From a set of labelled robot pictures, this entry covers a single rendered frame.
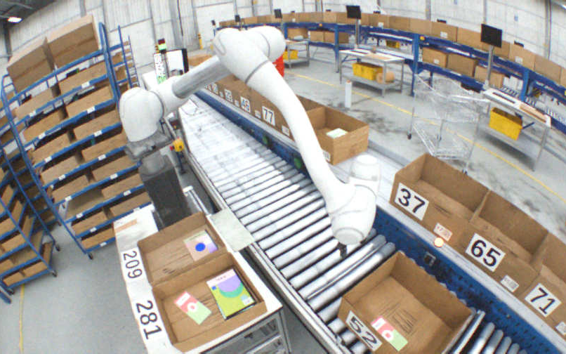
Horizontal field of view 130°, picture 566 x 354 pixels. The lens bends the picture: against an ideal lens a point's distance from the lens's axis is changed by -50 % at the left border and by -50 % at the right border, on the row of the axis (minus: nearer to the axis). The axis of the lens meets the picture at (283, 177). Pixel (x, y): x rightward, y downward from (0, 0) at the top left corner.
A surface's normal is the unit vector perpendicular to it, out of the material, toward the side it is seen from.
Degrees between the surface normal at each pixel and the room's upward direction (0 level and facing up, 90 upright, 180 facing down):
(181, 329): 2
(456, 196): 89
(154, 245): 89
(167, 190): 90
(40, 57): 118
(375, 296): 0
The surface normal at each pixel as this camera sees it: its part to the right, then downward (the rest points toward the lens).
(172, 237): 0.58, 0.42
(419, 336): -0.07, -0.80
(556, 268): -0.84, 0.36
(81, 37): 0.51, 0.82
